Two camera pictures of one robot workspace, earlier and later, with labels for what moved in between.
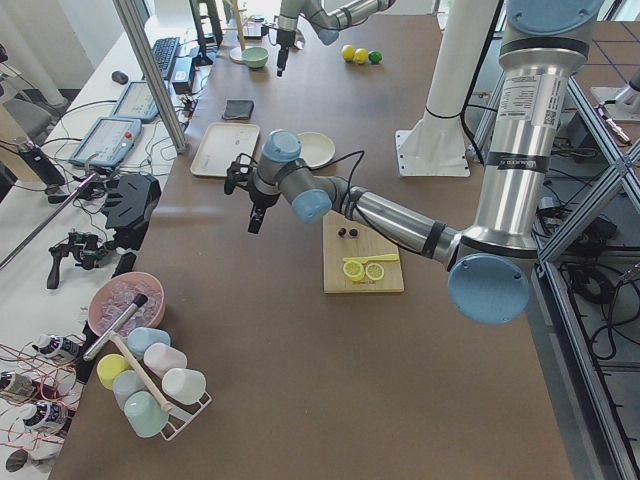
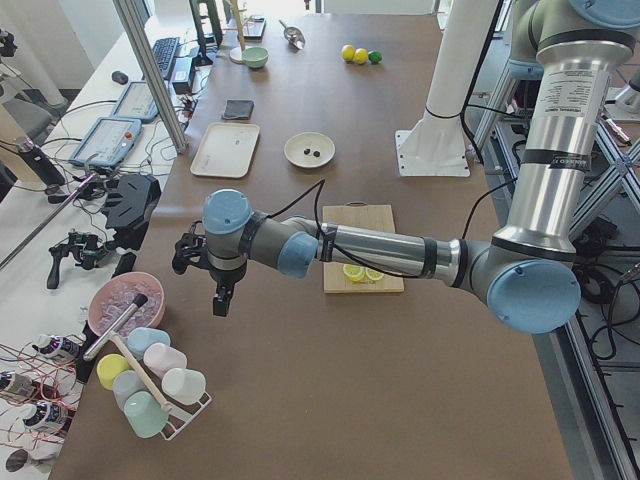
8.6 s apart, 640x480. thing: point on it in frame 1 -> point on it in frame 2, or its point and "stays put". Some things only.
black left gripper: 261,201 -> 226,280
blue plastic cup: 139,338 stays put
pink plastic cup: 160,358 stays put
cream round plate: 316,149 stays put
